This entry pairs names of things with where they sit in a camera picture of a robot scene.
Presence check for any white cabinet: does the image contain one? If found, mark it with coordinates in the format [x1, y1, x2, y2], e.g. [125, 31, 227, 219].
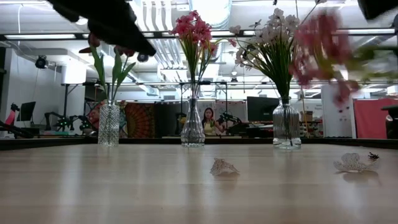
[320, 83, 357, 138]

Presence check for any patterned orange tapestry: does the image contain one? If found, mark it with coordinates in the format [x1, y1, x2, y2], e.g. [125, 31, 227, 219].
[124, 101, 156, 139]

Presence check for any person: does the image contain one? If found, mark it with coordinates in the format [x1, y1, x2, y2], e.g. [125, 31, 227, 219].
[201, 107, 225, 136]

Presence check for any silver ventilation duct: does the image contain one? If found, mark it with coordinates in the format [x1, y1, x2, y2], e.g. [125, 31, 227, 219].
[188, 0, 233, 63]

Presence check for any tall conical glass vase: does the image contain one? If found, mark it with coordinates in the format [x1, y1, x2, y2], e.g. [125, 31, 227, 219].
[180, 96, 206, 148]

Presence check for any fallen pale petal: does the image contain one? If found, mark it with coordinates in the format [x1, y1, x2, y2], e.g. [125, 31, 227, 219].
[210, 157, 240, 177]
[333, 152, 381, 173]

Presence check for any ribbed round glass vase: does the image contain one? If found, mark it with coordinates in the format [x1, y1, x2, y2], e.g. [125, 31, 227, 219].
[272, 96, 302, 151]

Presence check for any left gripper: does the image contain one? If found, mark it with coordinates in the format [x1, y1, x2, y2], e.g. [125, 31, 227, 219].
[46, 0, 157, 57]

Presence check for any black aluminium table frame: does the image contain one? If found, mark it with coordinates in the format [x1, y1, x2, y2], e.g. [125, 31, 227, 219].
[0, 136, 398, 151]

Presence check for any large black monitor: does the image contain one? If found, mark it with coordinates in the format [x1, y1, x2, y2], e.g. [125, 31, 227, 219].
[246, 96, 280, 123]

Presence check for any orange partition panel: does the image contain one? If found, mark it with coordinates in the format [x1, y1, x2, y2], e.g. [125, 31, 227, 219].
[353, 98, 398, 139]

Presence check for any black light bar beam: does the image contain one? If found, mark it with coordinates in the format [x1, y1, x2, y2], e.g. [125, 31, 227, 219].
[0, 28, 398, 41]

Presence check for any small black monitor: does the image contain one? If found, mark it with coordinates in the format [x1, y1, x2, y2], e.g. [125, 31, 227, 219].
[17, 101, 37, 123]

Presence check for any diamond-cut glass vase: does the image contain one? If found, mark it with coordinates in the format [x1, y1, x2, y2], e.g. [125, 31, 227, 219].
[98, 100, 121, 147]

